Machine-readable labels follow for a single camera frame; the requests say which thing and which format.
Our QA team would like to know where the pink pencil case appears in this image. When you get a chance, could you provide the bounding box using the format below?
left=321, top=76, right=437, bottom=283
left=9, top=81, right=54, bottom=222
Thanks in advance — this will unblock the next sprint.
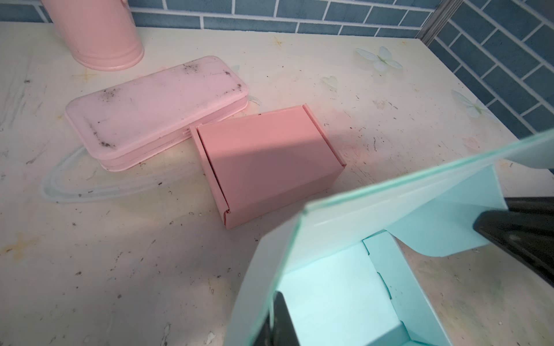
left=65, top=56, right=249, bottom=172

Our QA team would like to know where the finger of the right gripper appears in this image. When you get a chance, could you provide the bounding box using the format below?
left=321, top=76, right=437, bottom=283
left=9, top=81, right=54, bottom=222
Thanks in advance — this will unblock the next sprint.
left=473, top=197, right=553, bottom=285

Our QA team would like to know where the pink paper box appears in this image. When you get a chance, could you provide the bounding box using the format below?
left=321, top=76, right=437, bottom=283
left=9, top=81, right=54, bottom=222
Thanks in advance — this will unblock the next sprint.
left=190, top=105, right=346, bottom=229

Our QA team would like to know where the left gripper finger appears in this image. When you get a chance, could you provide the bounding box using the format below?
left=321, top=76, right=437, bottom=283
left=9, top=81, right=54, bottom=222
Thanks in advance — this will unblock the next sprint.
left=253, top=291, right=300, bottom=346

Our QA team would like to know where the light blue paper box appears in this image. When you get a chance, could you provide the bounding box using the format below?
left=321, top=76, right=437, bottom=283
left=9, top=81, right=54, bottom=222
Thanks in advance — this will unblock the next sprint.
left=224, top=131, right=553, bottom=345

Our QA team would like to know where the pink pencil cup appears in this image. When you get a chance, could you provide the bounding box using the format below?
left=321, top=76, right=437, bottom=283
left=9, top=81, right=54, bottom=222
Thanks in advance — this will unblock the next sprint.
left=41, top=0, right=144, bottom=72

